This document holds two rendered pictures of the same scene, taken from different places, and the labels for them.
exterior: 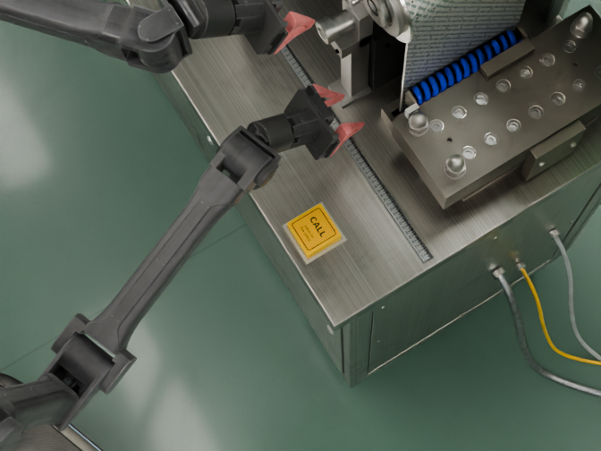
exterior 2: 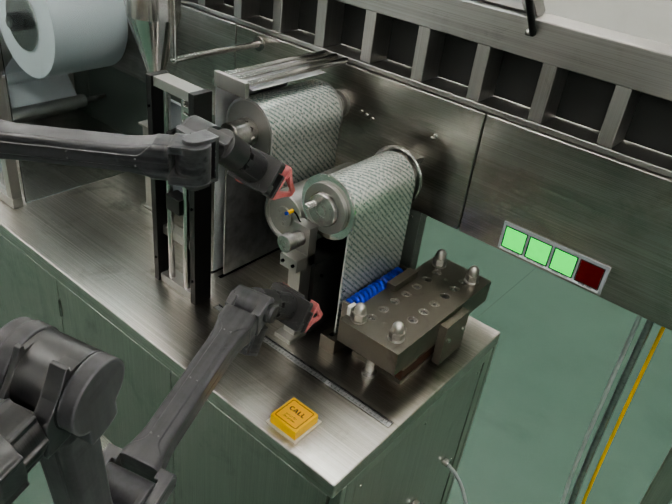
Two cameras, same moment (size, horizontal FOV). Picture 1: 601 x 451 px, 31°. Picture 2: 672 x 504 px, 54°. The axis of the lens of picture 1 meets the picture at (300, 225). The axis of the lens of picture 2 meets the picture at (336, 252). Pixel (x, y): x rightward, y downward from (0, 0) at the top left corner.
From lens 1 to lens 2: 0.95 m
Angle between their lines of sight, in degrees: 43
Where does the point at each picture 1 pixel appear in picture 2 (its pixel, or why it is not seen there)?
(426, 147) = (369, 329)
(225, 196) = (244, 322)
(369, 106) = (308, 341)
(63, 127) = not seen: outside the picture
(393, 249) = (360, 422)
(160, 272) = (195, 387)
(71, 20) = (123, 142)
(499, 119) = (412, 309)
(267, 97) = not seen: hidden behind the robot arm
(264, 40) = (268, 180)
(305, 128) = (287, 298)
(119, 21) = (165, 138)
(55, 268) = not seen: outside the picture
